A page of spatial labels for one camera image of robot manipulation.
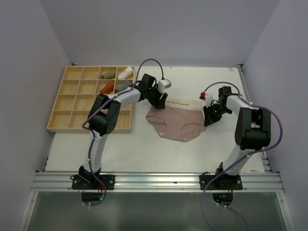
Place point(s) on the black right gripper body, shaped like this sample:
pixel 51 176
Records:
pixel 214 111

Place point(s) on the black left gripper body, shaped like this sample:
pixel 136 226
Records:
pixel 154 95

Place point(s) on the pink underwear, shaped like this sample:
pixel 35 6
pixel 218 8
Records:
pixel 181 120

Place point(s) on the orange and cream underwear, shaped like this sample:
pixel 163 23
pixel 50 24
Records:
pixel 108 88

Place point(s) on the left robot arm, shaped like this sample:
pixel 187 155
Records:
pixel 103 118

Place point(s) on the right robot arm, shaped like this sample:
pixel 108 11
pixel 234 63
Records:
pixel 252 132

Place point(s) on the grey rolled underwear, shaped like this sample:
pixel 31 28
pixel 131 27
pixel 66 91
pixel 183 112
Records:
pixel 122 85

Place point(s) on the white rolled underwear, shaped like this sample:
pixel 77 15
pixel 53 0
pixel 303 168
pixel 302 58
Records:
pixel 125 73

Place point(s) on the olive rolled underwear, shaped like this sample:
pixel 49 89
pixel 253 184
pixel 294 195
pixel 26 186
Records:
pixel 109 75

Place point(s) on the wooden compartment tray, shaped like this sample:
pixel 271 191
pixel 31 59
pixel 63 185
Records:
pixel 80 85

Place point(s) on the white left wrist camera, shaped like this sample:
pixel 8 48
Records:
pixel 164 84

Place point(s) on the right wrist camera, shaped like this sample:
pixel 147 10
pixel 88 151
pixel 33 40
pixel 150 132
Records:
pixel 206 98

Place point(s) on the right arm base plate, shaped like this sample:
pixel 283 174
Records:
pixel 225 182

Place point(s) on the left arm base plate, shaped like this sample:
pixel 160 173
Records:
pixel 81 184

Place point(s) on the aluminium mounting rail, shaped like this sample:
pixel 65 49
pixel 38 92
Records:
pixel 156 182

